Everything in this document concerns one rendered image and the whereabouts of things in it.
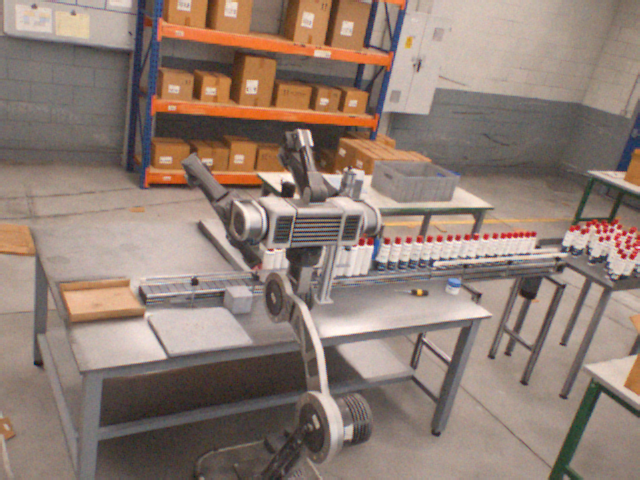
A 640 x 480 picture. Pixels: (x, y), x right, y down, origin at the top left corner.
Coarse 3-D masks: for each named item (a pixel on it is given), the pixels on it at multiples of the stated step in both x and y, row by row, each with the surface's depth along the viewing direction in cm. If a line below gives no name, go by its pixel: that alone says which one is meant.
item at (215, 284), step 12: (312, 276) 328; (336, 276) 334; (360, 276) 340; (372, 276) 343; (144, 288) 284; (156, 288) 286; (168, 288) 288; (180, 288) 290; (204, 288) 295; (216, 288) 297
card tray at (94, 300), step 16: (64, 288) 278; (80, 288) 282; (96, 288) 285; (112, 288) 288; (128, 288) 291; (80, 304) 271; (96, 304) 273; (112, 304) 276; (128, 304) 278; (80, 320) 260
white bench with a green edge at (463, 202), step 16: (256, 176) 501; (272, 176) 500; (336, 176) 534; (368, 176) 552; (272, 192) 490; (368, 192) 509; (464, 192) 563; (384, 208) 480; (400, 208) 488; (416, 208) 496; (432, 208) 505; (448, 208) 513; (464, 208) 522; (480, 208) 531; (480, 224) 546
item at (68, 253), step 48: (48, 240) 321; (96, 240) 331; (144, 240) 342; (192, 240) 353; (384, 288) 343; (432, 288) 355; (96, 336) 253; (144, 336) 259; (288, 336) 280; (336, 336) 288
